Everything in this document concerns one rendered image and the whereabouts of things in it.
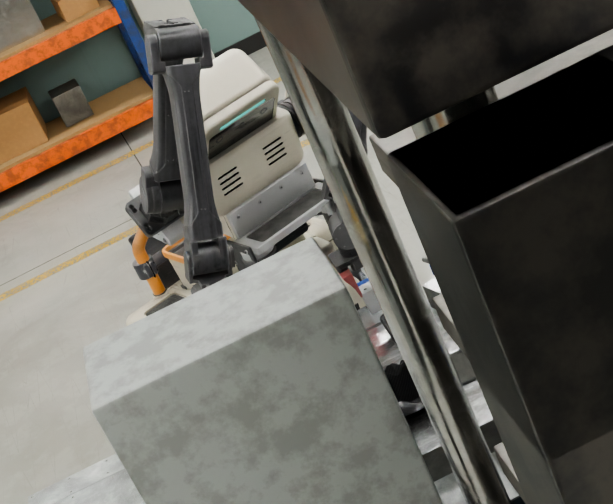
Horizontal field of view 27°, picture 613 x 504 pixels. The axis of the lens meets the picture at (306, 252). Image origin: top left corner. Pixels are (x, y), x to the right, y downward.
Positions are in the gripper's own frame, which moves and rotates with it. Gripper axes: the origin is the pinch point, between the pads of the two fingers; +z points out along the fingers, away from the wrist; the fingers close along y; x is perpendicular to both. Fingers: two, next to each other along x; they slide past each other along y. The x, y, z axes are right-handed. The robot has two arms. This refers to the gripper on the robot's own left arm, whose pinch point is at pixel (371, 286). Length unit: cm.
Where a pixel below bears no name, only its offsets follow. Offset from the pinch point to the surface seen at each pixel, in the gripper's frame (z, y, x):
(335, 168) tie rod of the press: -59, -6, -76
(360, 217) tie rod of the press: -52, -5, -77
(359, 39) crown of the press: -98, -10, -151
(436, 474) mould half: 11, -8, -48
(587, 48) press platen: -63, 25, -86
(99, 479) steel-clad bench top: 12, -66, 2
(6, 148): 78, -107, 472
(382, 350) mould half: 4.3, -4.7, -16.1
